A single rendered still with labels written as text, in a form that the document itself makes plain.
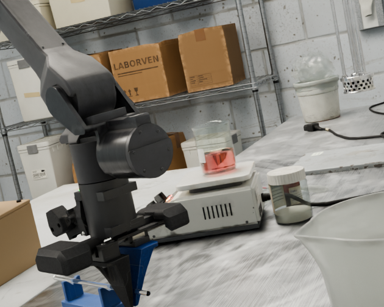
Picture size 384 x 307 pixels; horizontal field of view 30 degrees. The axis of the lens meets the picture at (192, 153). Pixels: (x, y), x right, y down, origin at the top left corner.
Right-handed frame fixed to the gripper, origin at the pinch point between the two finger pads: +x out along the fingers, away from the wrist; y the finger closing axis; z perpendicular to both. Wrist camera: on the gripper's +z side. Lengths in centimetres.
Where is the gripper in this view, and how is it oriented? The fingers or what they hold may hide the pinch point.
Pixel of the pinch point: (125, 279)
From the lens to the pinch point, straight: 83.7
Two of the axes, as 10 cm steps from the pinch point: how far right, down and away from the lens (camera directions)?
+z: -6.8, 0.4, 7.3
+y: -7.0, 2.4, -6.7
